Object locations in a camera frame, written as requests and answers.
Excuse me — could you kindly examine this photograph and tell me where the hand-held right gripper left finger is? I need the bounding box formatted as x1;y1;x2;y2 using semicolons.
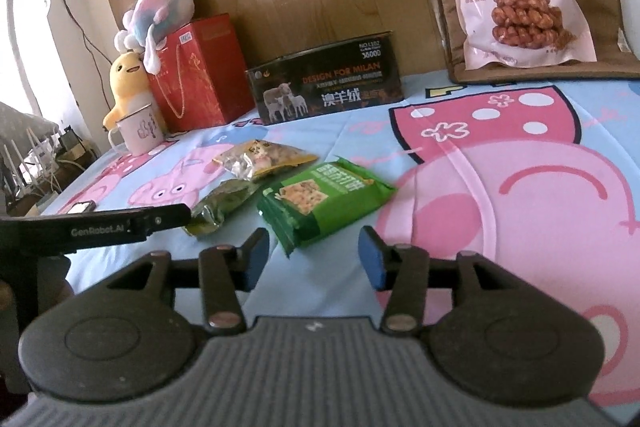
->
85;227;271;336

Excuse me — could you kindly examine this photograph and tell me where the red gift bag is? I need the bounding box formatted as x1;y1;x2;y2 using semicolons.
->
146;13;256;132

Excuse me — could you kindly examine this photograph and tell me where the yellow nut packet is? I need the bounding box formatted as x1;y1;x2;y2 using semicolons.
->
212;139;319;182

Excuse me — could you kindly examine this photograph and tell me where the white router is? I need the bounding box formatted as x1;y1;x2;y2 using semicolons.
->
0;127;61;195

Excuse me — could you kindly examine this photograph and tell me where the printed cartoon pig blanket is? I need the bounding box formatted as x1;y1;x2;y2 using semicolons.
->
37;72;640;408

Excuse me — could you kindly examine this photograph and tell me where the pastel plush toy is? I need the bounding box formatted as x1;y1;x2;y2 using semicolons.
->
114;0;196;75

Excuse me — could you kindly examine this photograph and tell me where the yellow plush toy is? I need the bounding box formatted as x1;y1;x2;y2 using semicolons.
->
102;51;151;130

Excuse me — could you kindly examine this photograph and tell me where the brown seat cushion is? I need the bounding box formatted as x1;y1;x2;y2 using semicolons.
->
429;0;640;85

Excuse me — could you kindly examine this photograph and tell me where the black power adapter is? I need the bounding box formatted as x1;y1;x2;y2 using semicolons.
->
60;127;82;154

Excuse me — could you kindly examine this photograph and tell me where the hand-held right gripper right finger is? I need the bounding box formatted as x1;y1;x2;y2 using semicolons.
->
357;226;539;336

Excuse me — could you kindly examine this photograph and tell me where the black cardboard box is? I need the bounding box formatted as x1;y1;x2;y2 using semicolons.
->
245;31;405;126

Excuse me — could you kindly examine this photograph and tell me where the grey cloth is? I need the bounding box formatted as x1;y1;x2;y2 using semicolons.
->
0;101;60;148

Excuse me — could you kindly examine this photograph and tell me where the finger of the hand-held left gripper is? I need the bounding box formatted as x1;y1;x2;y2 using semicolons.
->
125;203;193;236

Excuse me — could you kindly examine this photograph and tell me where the green cracker packet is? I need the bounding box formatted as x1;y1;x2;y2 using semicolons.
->
256;155;397;258

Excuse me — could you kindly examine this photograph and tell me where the white enamel mug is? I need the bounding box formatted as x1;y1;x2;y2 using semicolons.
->
107;103;167;155

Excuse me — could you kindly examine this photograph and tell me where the olive green snack packet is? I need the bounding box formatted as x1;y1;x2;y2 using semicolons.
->
182;178;261;239

